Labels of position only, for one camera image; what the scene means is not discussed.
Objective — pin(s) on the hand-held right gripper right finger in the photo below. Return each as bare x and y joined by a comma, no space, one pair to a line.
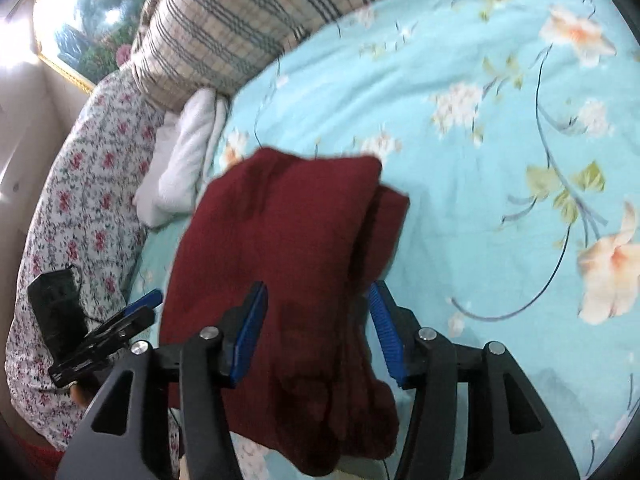
387,332

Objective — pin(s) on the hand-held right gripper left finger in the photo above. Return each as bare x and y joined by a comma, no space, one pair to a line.
247,332

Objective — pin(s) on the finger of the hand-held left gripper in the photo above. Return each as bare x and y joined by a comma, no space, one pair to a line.
142,301
115,337

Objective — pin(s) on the dark red knitted sweater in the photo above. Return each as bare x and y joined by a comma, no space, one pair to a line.
280,220

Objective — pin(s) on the pink floral quilt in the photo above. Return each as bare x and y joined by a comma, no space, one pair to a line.
75,200

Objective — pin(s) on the red cloth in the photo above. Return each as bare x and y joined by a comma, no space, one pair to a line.
42,460

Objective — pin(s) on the white folded towel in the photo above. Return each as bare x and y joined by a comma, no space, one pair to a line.
185,160

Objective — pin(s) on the light blue floral bed sheet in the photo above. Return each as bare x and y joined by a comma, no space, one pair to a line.
475,185

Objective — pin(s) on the plaid checked quilt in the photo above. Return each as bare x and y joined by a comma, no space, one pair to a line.
225,35

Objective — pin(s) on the gold framed landscape painting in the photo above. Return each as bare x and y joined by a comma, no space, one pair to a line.
95,15

